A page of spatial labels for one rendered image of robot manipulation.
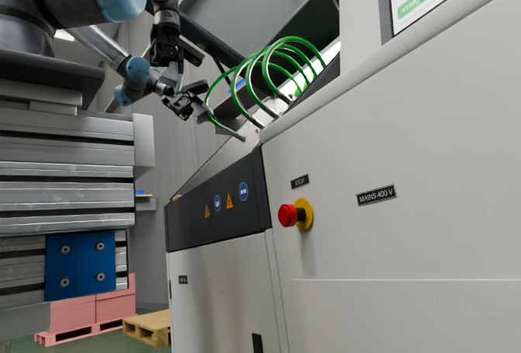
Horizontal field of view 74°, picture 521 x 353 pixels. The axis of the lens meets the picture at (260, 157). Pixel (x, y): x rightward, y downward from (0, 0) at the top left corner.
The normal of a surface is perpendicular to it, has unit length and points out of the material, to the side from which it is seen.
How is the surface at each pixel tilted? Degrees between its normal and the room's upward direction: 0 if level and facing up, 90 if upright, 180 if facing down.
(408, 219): 90
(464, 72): 90
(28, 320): 90
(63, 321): 90
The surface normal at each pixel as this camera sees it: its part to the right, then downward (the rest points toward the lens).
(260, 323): -0.85, -0.02
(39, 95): 0.60, -0.29
